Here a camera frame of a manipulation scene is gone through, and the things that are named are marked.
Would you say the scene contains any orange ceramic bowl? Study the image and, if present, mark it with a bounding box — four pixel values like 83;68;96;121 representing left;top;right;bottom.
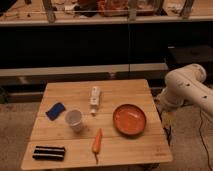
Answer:
113;104;146;136

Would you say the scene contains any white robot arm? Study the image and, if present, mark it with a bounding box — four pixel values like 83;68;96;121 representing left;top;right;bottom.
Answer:
159;64;213;117

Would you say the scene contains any white tube bottle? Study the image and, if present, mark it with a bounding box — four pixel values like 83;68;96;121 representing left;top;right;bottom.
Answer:
90;86;101;115

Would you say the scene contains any wooden table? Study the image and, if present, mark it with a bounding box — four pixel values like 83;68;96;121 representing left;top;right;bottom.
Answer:
21;79;172;170

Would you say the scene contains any white plastic cup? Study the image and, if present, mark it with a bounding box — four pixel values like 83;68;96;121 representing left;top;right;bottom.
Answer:
65;110;83;133

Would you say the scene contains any blue sponge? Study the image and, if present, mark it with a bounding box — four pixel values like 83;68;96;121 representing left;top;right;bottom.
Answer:
46;102;65;121

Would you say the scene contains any orange carrot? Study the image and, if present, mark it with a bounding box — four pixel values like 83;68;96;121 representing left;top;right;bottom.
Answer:
92;129;103;160

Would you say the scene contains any black box on right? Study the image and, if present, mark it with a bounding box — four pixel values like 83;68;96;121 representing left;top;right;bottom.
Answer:
166;45;213;74

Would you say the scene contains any orange object on shelf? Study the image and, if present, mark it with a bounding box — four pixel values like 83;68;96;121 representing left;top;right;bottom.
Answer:
97;0;128;16

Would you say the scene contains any black striped eraser block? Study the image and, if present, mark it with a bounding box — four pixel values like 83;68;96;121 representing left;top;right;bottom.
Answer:
32;146;66;161

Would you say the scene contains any black cable on floor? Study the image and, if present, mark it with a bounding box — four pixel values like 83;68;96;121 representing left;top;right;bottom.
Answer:
198;106;213;171

